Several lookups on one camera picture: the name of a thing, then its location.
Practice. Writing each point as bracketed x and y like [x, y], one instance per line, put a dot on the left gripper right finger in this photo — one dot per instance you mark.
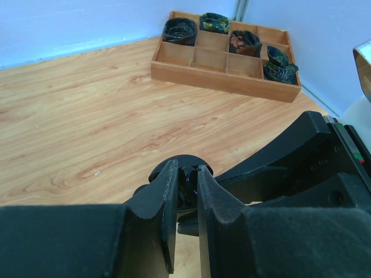
[237, 240]

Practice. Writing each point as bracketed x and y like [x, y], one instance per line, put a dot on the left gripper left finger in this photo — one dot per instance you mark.
[132, 239]

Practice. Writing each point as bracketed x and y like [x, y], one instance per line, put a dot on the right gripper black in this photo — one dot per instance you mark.
[343, 185]

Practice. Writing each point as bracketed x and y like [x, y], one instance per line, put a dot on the black earbud small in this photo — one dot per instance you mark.
[188, 181]

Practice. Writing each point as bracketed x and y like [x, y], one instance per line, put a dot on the blue green swirl cup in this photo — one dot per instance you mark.
[278, 68]

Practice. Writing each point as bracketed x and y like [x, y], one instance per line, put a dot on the dark red swirl cup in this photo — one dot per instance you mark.
[245, 43]

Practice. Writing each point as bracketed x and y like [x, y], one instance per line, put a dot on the wooden compartment tray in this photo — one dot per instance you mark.
[209, 64]

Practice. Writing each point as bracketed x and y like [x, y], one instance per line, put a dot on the dark swirl cup far left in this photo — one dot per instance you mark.
[181, 31]

